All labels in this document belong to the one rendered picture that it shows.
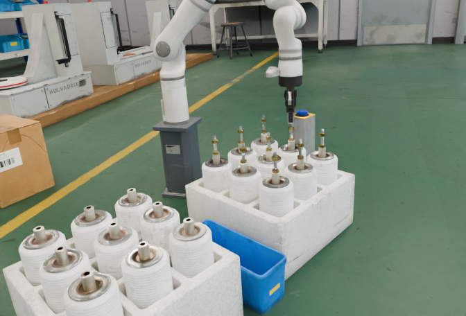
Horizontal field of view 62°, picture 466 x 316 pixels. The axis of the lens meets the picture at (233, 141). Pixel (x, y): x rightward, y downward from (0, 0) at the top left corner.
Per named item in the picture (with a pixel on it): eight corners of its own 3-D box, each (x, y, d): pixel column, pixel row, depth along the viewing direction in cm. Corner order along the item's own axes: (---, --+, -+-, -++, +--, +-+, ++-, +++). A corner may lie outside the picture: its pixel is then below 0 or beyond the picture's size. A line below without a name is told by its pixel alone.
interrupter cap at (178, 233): (166, 233, 87) (165, 231, 87) (192, 220, 92) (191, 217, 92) (187, 247, 82) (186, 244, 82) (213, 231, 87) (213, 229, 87)
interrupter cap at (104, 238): (91, 238, 88) (91, 235, 87) (121, 224, 93) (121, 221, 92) (108, 251, 83) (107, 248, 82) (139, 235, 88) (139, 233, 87)
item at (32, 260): (30, 305, 94) (11, 241, 88) (69, 285, 100) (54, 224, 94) (46, 326, 87) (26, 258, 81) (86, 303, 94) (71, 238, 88)
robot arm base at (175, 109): (161, 125, 150) (155, 80, 144) (172, 118, 158) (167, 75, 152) (183, 125, 147) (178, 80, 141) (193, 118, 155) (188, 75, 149)
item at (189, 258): (168, 298, 93) (159, 233, 87) (199, 278, 100) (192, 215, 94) (194, 319, 87) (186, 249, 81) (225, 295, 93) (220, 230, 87)
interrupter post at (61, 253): (55, 262, 80) (51, 249, 79) (66, 257, 81) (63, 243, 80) (59, 267, 78) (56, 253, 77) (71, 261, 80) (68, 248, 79)
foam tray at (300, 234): (190, 233, 132) (184, 185, 126) (263, 190, 158) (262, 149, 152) (283, 283, 106) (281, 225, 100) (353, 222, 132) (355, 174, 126)
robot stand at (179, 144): (161, 197, 158) (151, 127, 148) (177, 181, 171) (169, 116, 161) (194, 200, 154) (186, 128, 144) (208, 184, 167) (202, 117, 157)
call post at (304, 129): (289, 191, 157) (288, 116, 146) (299, 185, 161) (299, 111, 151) (304, 196, 152) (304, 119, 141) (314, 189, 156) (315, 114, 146)
